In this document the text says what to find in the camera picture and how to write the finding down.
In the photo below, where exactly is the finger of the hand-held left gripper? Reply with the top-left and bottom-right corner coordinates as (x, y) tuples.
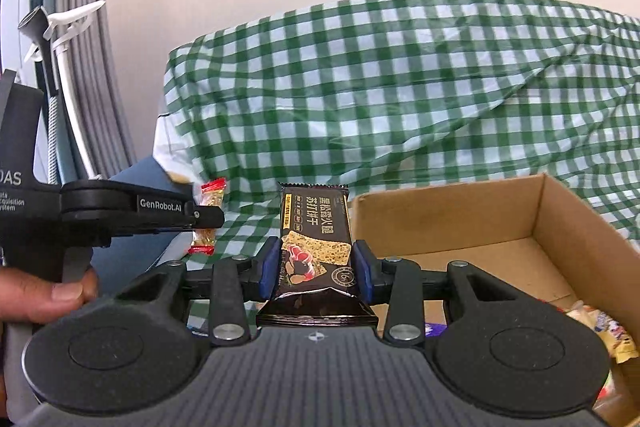
(60, 179), (226, 248)

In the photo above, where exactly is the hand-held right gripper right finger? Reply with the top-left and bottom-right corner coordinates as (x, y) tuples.
(351, 242), (531, 344)

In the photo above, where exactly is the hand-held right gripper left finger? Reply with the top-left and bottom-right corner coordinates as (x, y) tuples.
(117, 237), (282, 344)

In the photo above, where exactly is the red candy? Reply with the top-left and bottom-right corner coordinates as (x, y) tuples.
(189, 178), (227, 256)

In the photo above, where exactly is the black cracker packet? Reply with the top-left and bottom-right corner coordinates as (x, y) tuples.
(255, 182), (379, 327)

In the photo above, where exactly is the cardboard box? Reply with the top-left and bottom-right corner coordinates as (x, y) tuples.
(347, 173), (640, 427)

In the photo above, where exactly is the small yellow snack packet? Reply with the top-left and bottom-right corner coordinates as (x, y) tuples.
(565, 299), (638, 364)

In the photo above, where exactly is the person's left hand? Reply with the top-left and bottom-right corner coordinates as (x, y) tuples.
(0, 264), (99, 325)

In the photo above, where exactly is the white curved tube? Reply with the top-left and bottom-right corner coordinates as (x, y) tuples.
(55, 47), (101, 180)

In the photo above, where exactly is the green checkered cloth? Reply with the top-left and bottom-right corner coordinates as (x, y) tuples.
(160, 0), (640, 338)

